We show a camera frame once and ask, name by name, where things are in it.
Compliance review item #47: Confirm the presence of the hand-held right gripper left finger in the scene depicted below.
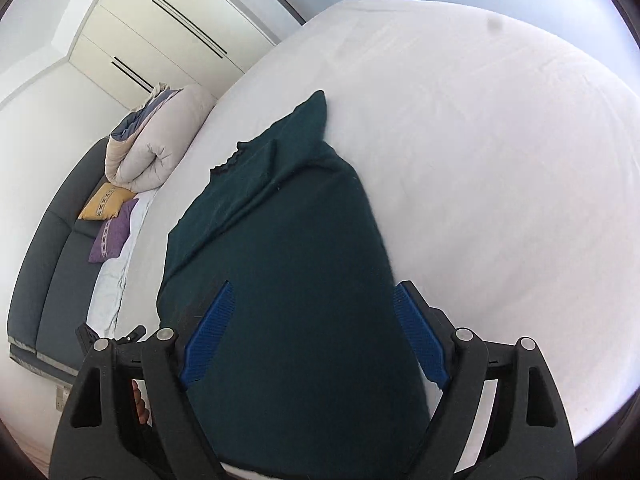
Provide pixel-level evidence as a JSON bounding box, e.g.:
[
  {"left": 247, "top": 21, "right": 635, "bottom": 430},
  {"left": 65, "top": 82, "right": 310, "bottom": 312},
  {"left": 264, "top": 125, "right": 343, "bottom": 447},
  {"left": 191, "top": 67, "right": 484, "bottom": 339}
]
[{"left": 48, "top": 280, "right": 236, "bottom": 480}]

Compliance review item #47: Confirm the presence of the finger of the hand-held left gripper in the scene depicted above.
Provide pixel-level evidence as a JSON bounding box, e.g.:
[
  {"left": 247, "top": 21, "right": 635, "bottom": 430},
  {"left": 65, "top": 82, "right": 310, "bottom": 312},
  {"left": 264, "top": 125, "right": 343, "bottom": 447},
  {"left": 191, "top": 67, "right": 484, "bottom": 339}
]
[
  {"left": 114, "top": 325, "right": 147, "bottom": 347},
  {"left": 75, "top": 324, "right": 103, "bottom": 358}
]

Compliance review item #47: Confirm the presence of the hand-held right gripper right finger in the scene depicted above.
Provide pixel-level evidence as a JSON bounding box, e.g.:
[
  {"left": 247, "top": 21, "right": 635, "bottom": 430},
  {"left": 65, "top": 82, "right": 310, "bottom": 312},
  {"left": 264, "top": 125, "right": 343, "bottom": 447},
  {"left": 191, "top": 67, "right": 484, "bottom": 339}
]
[{"left": 392, "top": 280, "right": 576, "bottom": 480}]

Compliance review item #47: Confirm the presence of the dark green towel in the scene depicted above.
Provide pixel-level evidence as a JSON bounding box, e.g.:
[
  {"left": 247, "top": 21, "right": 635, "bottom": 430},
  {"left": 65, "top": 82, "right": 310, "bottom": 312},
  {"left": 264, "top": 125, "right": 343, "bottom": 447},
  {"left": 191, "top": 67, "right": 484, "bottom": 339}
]
[{"left": 156, "top": 90, "right": 443, "bottom": 480}]

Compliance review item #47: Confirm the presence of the person's left hand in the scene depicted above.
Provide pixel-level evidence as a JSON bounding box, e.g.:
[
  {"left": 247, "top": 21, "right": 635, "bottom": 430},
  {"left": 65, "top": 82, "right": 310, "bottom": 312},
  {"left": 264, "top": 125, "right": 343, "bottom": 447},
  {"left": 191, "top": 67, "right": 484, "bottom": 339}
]
[{"left": 131, "top": 379, "right": 151, "bottom": 427}]

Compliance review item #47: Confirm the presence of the dark grey padded headboard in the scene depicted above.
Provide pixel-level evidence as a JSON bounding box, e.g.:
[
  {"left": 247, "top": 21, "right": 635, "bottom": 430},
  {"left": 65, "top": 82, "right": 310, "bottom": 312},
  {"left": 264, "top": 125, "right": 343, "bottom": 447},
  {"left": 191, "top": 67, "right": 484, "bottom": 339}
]
[{"left": 7, "top": 135, "right": 136, "bottom": 376}]

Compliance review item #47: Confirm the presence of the purple patterned cushion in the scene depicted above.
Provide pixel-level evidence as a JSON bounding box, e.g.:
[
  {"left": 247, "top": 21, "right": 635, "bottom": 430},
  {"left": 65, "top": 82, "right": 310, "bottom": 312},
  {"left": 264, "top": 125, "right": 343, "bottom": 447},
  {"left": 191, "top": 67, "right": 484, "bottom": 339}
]
[{"left": 88, "top": 199, "right": 140, "bottom": 264}]

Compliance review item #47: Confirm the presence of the yellow patterned cushion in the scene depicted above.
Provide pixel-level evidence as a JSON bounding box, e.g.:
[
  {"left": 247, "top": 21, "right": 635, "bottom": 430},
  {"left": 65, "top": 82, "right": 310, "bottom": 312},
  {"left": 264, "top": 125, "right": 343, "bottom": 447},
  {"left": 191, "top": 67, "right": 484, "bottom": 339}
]
[{"left": 77, "top": 182, "right": 137, "bottom": 222}]

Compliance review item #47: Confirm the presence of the bed with white sheet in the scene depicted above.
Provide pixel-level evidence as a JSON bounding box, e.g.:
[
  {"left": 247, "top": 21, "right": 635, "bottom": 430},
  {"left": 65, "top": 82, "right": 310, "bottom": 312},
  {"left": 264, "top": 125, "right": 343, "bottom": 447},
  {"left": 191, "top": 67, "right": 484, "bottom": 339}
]
[{"left": 85, "top": 0, "right": 633, "bottom": 480}]

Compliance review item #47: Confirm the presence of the rolled beige duvet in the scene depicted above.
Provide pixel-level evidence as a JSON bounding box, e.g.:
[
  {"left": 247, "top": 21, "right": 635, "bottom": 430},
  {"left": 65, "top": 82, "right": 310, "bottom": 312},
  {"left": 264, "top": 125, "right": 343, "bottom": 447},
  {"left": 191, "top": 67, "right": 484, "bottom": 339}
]
[{"left": 104, "top": 82, "right": 217, "bottom": 193}]

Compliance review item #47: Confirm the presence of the cream wardrobe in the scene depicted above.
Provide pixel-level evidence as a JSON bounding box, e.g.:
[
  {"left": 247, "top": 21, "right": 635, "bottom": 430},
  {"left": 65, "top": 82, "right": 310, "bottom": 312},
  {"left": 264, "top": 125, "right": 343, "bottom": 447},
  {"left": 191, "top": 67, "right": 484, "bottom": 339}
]
[{"left": 67, "top": 0, "right": 306, "bottom": 111}]

